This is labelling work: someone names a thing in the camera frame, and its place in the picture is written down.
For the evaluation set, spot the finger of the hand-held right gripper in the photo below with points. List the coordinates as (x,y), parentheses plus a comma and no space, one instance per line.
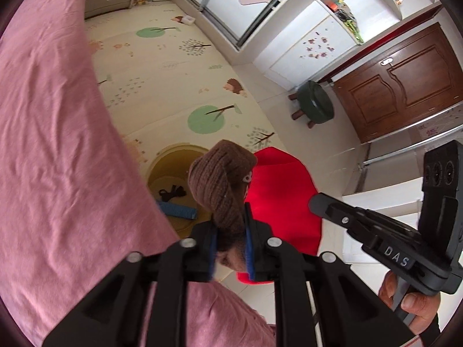
(334,209)

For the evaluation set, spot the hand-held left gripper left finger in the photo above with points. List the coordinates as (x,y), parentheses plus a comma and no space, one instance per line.
(212,251)

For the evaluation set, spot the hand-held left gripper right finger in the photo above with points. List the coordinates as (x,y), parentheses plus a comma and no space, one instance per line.
(249,251)

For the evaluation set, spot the red cloth item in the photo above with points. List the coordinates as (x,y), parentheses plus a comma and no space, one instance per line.
(282,202)

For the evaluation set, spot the brown knitted hat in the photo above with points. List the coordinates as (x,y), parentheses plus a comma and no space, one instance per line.
(220,184)

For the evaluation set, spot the yellow round bin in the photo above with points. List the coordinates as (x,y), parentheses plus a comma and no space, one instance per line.
(170,166)

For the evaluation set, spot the person's right hand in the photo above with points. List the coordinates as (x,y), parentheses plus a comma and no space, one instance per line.
(416,303)

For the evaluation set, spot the metal-framed sliding door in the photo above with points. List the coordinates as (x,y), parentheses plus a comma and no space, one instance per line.
(405,141)

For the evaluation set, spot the green round stool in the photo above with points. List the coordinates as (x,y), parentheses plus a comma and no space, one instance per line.
(314,99)

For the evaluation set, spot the brown wooden door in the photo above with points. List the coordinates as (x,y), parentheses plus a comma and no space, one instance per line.
(405,86)

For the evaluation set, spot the white cabinet with stickers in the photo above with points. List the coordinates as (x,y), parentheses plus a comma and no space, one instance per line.
(307,47)

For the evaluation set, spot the cream tree-print play mat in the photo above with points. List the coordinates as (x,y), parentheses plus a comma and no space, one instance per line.
(162,90)

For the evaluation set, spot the colourful toys on shelf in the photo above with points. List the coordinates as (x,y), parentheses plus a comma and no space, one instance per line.
(347,21)

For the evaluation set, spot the pink bed sheet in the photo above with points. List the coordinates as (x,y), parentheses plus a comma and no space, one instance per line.
(54,133)

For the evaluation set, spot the small white box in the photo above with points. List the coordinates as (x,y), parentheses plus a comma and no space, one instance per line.
(188,20)

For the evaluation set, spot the white sliding-door wardrobe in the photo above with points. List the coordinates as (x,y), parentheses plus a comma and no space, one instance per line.
(224,3)

